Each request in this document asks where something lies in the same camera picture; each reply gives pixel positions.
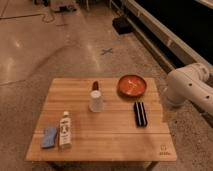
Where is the black whiteboard eraser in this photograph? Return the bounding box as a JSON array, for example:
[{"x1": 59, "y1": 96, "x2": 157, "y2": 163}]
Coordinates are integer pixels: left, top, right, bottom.
[{"x1": 133, "y1": 102, "x2": 148, "y2": 127}]

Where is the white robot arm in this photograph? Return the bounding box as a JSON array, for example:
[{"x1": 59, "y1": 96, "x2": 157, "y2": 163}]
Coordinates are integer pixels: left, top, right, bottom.
[{"x1": 165, "y1": 63, "x2": 213, "y2": 115}]

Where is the dark red small object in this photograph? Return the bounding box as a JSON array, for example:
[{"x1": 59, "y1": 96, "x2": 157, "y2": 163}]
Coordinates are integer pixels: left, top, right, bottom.
[{"x1": 92, "y1": 81, "x2": 99, "y2": 91}]

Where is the white paper cup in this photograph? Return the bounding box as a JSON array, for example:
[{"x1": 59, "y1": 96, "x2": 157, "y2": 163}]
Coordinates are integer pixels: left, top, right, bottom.
[{"x1": 89, "y1": 90, "x2": 103, "y2": 112}]

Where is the orange round bowl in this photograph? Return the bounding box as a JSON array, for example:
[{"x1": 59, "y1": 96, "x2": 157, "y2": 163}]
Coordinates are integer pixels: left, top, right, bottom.
[{"x1": 117, "y1": 75, "x2": 147, "y2": 97}]

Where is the wooden folding table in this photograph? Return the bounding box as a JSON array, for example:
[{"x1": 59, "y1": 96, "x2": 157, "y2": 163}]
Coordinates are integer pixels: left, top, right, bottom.
[{"x1": 26, "y1": 78, "x2": 177, "y2": 162}]

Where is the white glue bottle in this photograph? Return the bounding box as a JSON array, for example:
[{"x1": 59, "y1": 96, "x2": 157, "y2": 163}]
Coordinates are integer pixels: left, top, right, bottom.
[{"x1": 59, "y1": 111, "x2": 71, "y2": 149}]

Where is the black box on floor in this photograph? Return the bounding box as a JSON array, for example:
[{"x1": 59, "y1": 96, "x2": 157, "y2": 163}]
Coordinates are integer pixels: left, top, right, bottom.
[{"x1": 112, "y1": 17, "x2": 132, "y2": 35}]

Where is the cable on floor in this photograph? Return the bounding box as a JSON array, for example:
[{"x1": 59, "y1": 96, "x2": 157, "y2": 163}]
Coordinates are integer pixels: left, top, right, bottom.
[{"x1": 0, "y1": 6, "x2": 57, "y2": 24}]

